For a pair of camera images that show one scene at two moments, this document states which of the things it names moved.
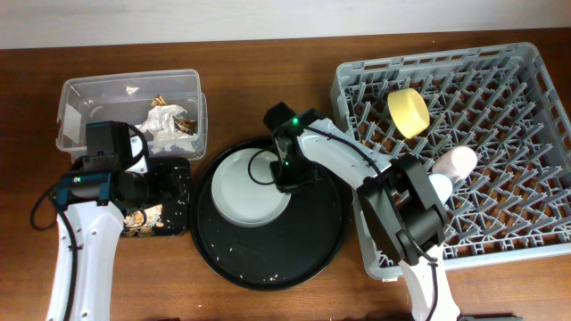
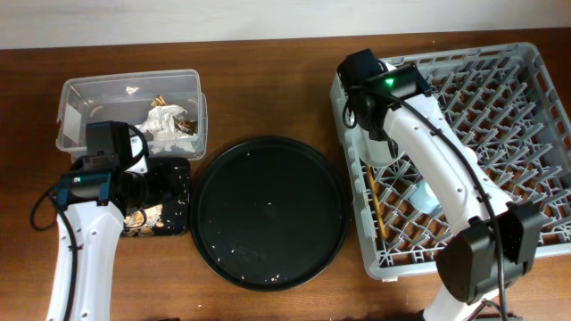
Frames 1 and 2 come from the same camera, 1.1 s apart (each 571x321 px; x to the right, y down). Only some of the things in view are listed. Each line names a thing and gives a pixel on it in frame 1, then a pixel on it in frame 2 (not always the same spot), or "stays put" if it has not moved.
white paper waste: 162,131 stays put
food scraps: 144,221 stays put
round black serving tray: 279,255 stays put
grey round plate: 244,188 -> 374,152
